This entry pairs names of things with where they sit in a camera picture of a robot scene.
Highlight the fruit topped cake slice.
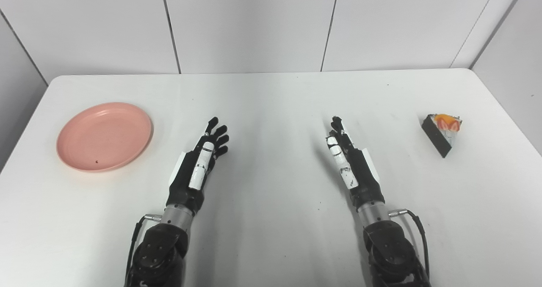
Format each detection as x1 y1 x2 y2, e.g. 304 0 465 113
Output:
421 113 463 158

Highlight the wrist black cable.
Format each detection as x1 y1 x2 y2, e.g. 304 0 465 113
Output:
388 209 431 280
126 213 163 280

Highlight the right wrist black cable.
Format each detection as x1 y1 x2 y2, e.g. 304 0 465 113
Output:
388 209 431 280

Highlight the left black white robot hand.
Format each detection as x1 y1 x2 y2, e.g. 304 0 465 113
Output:
166 117 230 215

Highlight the pink round plate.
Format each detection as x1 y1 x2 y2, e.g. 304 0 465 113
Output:
56 102 154 173

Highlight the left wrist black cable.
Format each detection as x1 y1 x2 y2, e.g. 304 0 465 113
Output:
126 213 163 280

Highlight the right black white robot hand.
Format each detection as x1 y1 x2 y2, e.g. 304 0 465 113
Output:
325 116 386 211

